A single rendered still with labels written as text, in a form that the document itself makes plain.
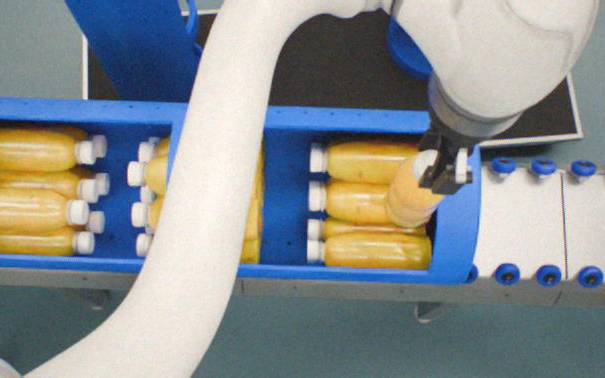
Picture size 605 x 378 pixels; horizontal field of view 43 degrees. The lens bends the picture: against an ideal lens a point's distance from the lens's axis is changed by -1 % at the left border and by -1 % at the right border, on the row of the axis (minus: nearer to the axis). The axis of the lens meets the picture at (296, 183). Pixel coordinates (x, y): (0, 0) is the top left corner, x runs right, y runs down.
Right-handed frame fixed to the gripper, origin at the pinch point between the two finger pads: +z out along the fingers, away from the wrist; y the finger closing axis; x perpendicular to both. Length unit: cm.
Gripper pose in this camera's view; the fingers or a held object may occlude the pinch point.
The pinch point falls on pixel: (434, 159)
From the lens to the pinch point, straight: 92.3
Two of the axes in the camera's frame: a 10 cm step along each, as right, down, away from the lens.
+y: 0.4, -9.6, 2.7
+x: -10.0, -0.4, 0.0
